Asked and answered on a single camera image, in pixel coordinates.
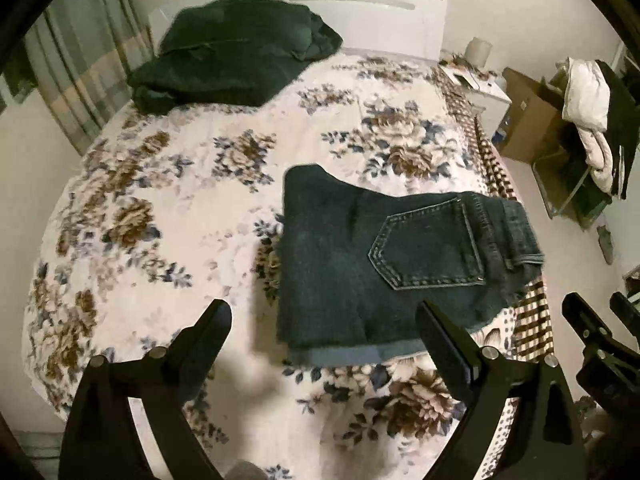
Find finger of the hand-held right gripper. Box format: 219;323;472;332
561;292;609;349
609;291;640;343

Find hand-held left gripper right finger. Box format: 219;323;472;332
416;300;586;480

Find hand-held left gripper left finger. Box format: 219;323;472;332
59;299;233;480

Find dark blue jeans pants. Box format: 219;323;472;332
276;164;546;367

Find brown checked bed sheet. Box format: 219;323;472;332
440;65;554;362

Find grey slippers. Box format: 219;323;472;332
597;225;615;265

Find pale pink coat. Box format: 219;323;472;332
575;125;614;194

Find floral blanket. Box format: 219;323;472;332
22;52;506;480

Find black jacket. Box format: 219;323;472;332
595;60;640;202

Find cardboard box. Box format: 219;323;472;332
497;66;572;163

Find white jacket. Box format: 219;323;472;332
562;58;611;131

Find white nightstand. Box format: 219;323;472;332
440;57;513;136

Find dark green pillow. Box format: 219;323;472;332
126;0;344;116

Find striped curtain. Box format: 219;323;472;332
22;0;153;156

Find white bed headboard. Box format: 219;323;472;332
147;0;447;58

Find metal frame chair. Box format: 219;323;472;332
531;160;614;231

